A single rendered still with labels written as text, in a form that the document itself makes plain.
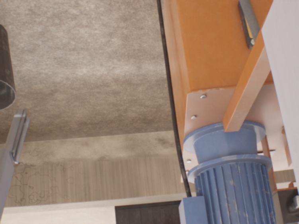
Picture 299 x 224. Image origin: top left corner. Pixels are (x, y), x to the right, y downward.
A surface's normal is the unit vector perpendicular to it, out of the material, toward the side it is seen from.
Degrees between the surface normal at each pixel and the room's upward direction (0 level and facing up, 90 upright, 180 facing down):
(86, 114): 0
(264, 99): 0
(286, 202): 90
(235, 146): 84
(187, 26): 90
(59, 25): 0
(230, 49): 90
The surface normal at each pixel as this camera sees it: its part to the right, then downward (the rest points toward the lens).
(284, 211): 0.04, -0.42
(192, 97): 0.11, 0.91
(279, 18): -0.99, 0.07
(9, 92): -0.70, -0.07
